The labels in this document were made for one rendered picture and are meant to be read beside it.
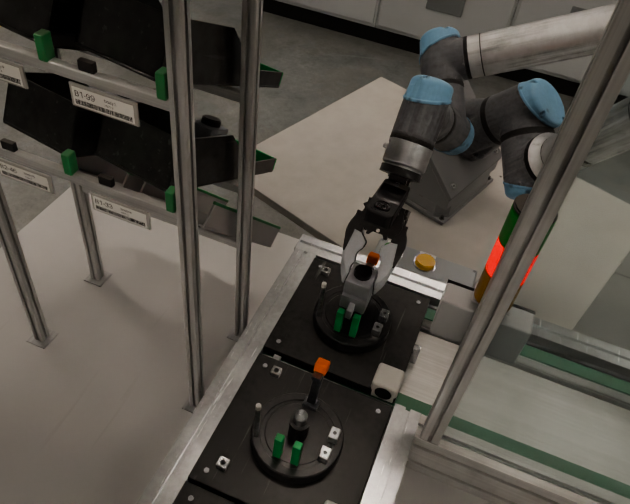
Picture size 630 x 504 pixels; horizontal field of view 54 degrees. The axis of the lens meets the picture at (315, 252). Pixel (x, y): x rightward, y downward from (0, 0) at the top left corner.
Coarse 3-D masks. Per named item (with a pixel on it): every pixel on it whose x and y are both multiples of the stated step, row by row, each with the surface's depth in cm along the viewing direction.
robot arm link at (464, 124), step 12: (456, 84) 108; (456, 96) 108; (456, 108) 108; (456, 120) 105; (468, 120) 112; (456, 132) 106; (468, 132) 110; (444, 144) 107; (456, 144) 109; (468, 144) 112
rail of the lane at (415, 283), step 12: (300, 240) 127; (312, 240) 127; (312, 252) 124; (324, 252) 125; (336, 252) 125; (336, 264) 123; (360, 264) 123; (396, 276) 123; (408, 276) 122; (420, 276) 123; (408, 288) 120; (420, 288) 120; (432, 288) 121; (444, 288) 121; (432, 300) 120
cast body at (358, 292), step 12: (348, 276) 102; (360, 276) 101; (372, 276) 103; (348, 288) 102; (360, 288) 101; (372, 288) 104; (348, 300) 103; (360, 300) 103; (348, 312) 102; (360, 312) 104
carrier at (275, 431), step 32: (256, 384) 100; (288, 384) 101; (224, 416) 95; (256, 416) 87; (288, 416) 94; (320, 416) 95; (352, 416) 98; (384, 416) 98; (224, 448) 92; (256, 448) 90; (288, 448) 91; (320, 448) 91; (352, 448) 94; (192, 480) 88; (224, 480) 88; (256, 480) 89; (288, 480) 89; (320, 480) 90; (352, 480) 90
